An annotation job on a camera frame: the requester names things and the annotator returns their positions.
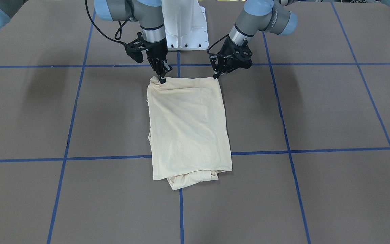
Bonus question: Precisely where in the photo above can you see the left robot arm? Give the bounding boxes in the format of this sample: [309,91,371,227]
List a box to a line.
[207,0,390,79]

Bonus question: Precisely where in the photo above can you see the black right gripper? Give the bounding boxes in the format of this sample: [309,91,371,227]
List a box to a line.
[124,33,172,84]

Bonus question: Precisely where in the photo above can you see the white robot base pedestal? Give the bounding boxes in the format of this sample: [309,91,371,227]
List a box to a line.
[162,0,209,51]

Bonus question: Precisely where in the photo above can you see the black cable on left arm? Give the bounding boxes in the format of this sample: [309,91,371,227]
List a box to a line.
[207,34,229,57]

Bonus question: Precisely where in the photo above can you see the beige long-sleeve graphic t-shirt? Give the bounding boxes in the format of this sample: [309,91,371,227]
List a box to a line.
[147,76,233,190]

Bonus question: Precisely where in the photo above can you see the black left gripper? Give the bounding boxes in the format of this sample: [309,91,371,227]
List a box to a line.
[209,35,252,79]

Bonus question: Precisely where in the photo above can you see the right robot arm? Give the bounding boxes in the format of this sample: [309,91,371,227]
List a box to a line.
[0,0,172,83]

